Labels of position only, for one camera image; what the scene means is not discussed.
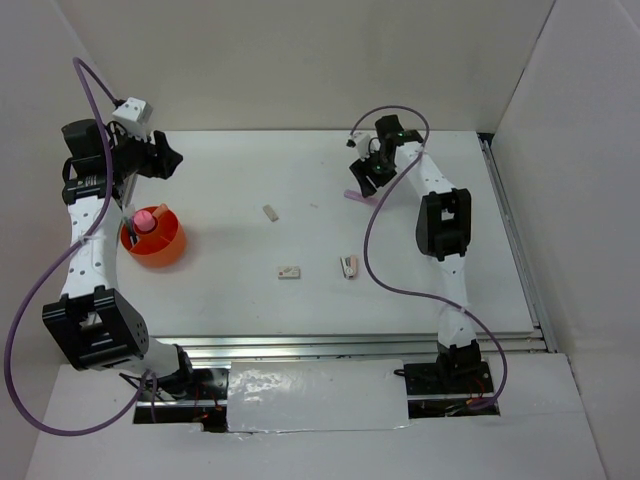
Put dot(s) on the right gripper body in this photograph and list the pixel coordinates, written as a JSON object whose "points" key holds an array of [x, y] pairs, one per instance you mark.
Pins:
{"points": [[374, 164]]}

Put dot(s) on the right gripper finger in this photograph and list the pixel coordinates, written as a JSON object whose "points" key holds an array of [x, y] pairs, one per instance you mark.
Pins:
{"points": [[357, 168], [371, 182]]}

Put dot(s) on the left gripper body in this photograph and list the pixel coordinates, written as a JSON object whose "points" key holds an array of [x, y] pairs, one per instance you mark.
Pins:
{"points": [[133, 156]]}

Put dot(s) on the lilac highlighter marker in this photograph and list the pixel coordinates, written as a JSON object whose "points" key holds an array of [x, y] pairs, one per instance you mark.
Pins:
{"points": [[358, 197]]}

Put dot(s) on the orange highlighter marker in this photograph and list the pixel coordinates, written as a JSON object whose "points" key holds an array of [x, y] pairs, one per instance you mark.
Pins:
{"points": [[160, 211]]}

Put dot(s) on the green black pen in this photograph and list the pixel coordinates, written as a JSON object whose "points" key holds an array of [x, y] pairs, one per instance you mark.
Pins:
{"points": [[126, 225]]}

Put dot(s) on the pink round container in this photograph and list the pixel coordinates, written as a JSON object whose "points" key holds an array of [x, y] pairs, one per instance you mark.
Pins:
{"points": [[144, 221]]}

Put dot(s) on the pink mini stapler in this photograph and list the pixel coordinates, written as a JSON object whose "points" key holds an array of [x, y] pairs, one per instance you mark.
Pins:
{"points": [[349, 266]]}

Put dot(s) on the purple black pen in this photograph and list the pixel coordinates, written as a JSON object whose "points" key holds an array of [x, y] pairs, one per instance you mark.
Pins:
{"points": [[132, 235]]}

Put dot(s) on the beige eraser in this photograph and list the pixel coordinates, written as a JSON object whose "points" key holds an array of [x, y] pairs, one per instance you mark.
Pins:
{"points": [[270, 213]]}

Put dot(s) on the staples box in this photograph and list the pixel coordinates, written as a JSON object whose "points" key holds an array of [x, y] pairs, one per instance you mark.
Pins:
{"points": [[289, 272]]}

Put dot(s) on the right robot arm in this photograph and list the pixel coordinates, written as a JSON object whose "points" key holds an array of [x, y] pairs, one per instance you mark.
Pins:
{"points": [[442, 232]]}

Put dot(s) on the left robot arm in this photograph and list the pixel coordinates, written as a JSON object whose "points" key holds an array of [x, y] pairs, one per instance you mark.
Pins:
{"points": [[94, 325]]}

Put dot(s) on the orange round pen holder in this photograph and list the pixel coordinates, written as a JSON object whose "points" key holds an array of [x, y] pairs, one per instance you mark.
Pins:
{"points": [[161, 247]]}

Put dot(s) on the white cover sheet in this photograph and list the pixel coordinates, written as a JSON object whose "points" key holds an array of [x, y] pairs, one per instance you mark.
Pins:
{"points": [[316, 396]]}

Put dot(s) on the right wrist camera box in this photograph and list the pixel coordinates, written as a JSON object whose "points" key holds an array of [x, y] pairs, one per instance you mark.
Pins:
{"points": [[358, 140]]}

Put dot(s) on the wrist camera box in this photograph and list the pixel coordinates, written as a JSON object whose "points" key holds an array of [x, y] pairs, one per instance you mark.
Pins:
{"points": [[358, 140], [134, 116]]}

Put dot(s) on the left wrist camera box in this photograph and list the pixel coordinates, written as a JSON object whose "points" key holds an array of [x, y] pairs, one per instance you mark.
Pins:
{"points": [[134, 116]]}

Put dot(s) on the aluminium front rail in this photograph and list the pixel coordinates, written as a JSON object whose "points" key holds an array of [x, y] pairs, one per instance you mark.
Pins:
{"points": [[210, 350]]}

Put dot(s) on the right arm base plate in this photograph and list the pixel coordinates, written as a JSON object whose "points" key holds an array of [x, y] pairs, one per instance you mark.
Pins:
{"points": [[428, 396]]}

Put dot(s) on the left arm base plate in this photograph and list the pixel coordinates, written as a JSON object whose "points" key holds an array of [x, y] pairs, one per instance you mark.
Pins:
{"points": [[200, 401]]}

